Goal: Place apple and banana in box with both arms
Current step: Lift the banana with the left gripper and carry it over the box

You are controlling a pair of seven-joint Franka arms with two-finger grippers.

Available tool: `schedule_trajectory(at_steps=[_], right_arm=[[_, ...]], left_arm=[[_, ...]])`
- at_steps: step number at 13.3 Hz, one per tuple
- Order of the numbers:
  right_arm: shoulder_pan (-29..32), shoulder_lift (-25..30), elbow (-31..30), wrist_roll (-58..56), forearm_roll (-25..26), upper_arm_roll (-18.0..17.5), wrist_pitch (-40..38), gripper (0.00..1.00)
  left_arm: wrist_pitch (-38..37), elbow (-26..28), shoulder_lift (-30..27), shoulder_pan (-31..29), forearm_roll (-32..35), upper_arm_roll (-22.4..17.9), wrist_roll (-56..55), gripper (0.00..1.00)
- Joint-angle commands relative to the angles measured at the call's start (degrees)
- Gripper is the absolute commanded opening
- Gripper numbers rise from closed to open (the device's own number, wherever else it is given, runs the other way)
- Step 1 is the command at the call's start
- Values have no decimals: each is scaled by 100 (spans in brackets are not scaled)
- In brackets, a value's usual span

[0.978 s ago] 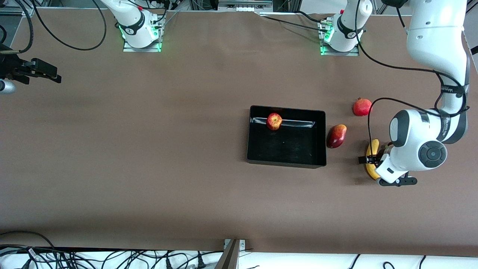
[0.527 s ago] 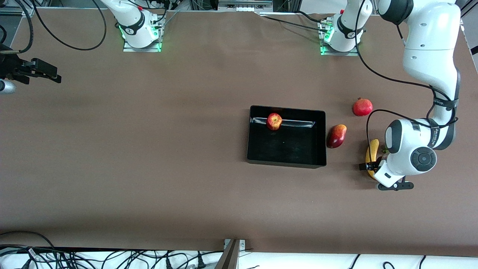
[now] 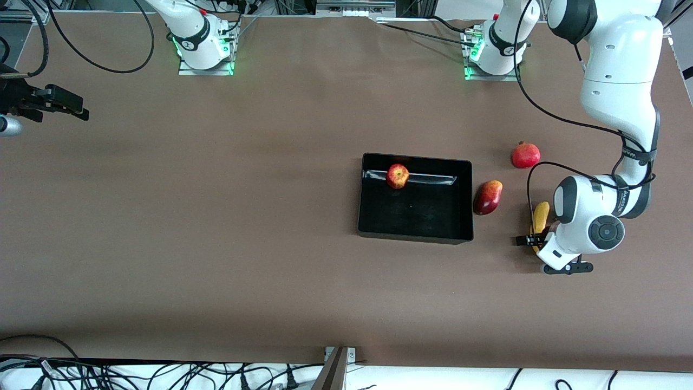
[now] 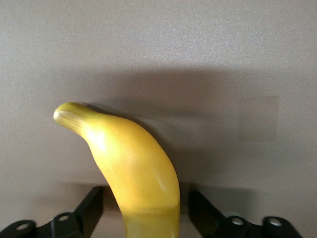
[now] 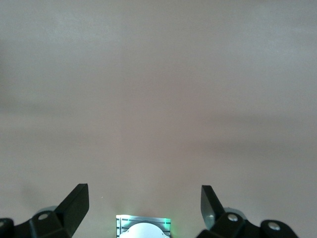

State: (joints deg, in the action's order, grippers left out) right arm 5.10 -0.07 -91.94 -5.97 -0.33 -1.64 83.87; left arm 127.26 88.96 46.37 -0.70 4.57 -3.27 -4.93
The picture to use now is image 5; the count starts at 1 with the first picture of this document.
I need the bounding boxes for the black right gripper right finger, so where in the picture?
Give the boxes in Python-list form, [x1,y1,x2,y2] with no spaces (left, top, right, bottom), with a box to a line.
[198,184,299,238]

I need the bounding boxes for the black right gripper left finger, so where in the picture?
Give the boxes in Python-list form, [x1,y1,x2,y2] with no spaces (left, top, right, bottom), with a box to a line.
[0,183,90,238]

